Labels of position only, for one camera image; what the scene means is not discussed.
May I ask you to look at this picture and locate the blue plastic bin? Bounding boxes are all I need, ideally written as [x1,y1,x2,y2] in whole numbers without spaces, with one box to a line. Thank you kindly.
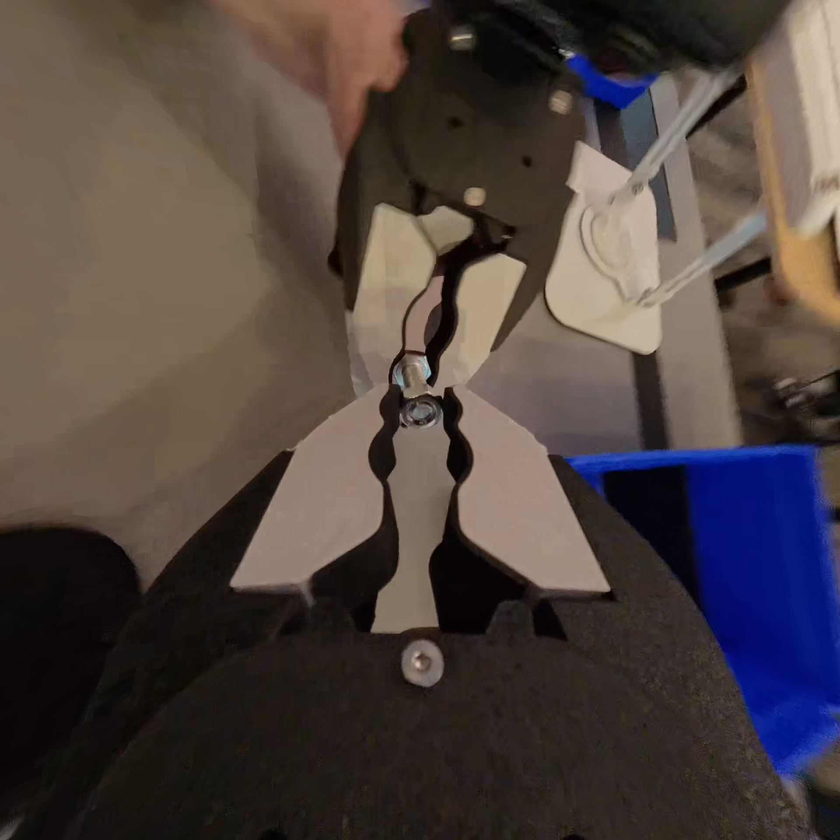
[567,445,840,775]

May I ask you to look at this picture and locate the white metal stand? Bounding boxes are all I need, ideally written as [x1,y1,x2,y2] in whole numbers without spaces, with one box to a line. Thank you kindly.
[545,66,772,355]

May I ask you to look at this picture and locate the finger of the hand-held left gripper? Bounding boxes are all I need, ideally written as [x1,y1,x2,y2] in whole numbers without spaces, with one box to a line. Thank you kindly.
[432,253,527,388]
[348,203,475,396]

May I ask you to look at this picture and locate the blue bin with square label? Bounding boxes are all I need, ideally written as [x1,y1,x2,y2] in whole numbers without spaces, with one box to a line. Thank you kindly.
[567,52,657,110]

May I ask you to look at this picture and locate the silver hex bolt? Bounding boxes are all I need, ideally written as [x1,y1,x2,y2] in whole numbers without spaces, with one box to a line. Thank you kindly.
[392,353,433,421]

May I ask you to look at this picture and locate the person's left forearm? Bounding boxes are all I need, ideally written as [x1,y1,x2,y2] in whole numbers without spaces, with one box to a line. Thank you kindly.
[210,0,409,158]

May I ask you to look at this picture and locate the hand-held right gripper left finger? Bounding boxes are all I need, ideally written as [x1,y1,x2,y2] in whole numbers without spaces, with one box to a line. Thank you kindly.
[230,384,401,634]

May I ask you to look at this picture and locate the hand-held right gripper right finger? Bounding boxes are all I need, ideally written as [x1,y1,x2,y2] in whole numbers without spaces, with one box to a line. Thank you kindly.
[430,386,614,634]

